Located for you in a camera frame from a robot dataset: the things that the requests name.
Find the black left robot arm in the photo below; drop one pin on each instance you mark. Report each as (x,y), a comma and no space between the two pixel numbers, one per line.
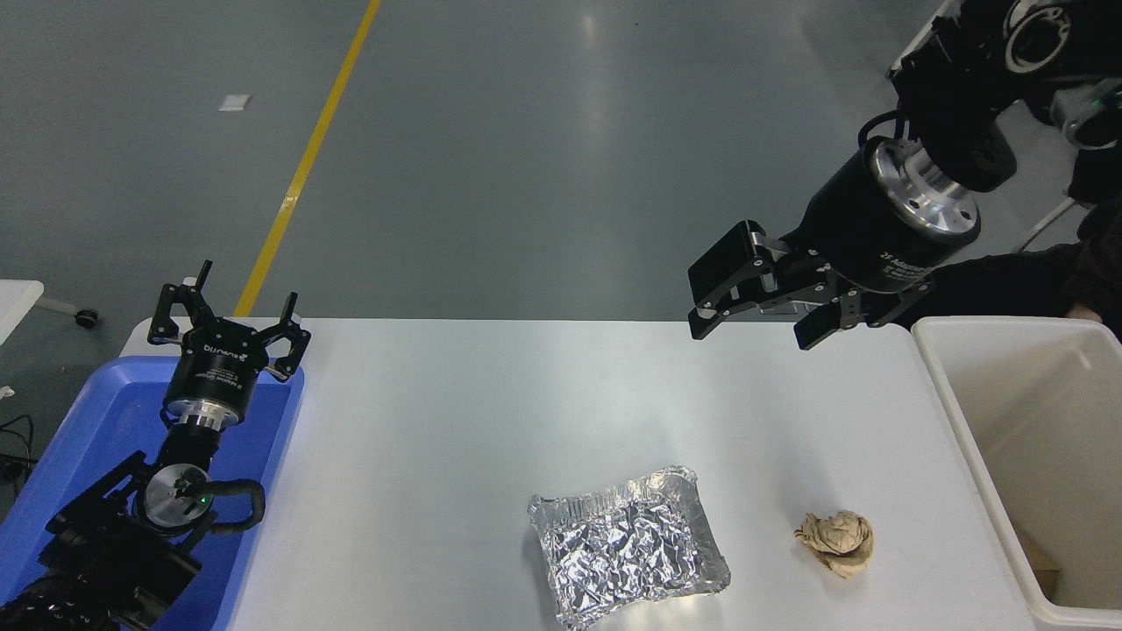
(96,552)

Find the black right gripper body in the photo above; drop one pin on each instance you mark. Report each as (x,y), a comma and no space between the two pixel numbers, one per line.
(855,232)

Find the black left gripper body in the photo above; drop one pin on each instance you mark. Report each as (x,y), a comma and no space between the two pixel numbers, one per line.
(215,372)

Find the large pale plastic bin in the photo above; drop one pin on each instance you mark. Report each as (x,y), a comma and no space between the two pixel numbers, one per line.
(1052,421)

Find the blue plastic tray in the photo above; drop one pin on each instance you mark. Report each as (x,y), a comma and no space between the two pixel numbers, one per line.
(105,412)

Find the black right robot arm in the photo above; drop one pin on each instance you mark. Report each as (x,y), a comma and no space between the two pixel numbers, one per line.
(955,105)

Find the foil plate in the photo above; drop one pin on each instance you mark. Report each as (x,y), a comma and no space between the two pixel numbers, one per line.
(627,548)

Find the white paper scrap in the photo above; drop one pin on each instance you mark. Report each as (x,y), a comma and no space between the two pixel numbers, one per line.
(235,102)

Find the white side table with caster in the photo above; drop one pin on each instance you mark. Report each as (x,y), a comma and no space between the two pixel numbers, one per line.
(13,302)

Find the person's hand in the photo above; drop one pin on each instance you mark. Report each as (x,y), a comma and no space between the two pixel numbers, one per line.
(1085,312)

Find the crumpled tan paper ball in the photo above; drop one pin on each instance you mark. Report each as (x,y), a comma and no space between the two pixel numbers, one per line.
(837,543)

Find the person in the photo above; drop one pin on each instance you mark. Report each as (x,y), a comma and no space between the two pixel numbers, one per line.
(1008,280)

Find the brown cardboard piece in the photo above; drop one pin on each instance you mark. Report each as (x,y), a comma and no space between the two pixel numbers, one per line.
(1040,570)

